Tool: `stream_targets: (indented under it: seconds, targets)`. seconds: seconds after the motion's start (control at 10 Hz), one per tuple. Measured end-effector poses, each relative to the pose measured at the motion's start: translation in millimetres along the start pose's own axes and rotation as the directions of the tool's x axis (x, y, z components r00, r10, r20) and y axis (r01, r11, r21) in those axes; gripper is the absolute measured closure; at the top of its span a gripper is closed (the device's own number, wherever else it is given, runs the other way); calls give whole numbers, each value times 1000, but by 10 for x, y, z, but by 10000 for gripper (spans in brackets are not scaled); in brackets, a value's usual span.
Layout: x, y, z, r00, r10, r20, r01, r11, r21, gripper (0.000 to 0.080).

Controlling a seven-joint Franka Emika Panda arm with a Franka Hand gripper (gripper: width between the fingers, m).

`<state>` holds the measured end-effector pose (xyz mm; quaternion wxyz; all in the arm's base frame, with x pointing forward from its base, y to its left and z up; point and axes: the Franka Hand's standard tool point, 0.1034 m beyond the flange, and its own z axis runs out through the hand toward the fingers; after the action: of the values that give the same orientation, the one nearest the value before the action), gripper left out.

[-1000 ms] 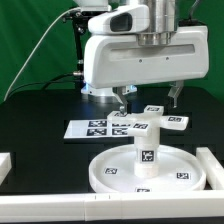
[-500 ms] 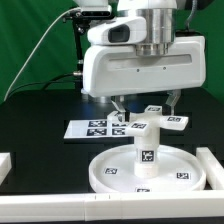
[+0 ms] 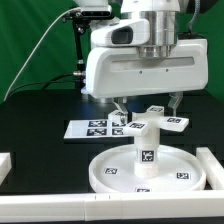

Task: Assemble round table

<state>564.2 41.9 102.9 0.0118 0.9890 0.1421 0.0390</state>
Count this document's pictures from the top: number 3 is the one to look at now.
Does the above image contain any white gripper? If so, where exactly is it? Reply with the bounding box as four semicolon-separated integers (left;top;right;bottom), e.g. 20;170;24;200
86;39;208;123

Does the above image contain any white cross-shaped table base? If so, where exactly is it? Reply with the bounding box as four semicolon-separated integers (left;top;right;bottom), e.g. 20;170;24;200
108;106;189;137

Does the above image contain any white round table top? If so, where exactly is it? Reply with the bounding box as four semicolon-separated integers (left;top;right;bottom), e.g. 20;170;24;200
89;144;206;193

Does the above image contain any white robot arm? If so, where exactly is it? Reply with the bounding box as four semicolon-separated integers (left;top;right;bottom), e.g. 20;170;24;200
73;0;208;123

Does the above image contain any white fiducial marker sheet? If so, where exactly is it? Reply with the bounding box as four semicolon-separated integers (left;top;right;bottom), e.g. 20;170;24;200
64;119;125;140

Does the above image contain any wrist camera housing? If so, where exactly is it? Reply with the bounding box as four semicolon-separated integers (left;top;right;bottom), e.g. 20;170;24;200
91;19;150;47

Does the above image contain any white right fence rail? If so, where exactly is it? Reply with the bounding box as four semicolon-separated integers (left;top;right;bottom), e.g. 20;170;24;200
196;147;224;190

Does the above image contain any white fence rail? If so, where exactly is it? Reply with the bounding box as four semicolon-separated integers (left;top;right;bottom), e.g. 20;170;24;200
0;190;224;223
196;147;224;190
0;153;12;185

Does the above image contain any black base cable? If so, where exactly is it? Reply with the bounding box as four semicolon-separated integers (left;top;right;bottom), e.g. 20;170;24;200
6;71;88;98

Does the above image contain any black camera on stand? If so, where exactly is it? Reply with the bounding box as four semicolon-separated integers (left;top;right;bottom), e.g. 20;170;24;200
62;4;116;73

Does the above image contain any white front fence rail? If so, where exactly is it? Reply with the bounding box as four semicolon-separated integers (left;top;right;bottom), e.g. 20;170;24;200
0;190;224;223

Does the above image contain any white camera cable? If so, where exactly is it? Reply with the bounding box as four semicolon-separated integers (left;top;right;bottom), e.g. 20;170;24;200
2;7;82;103

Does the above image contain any white left fence rail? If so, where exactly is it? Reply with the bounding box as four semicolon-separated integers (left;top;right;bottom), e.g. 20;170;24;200
0;153;12;185

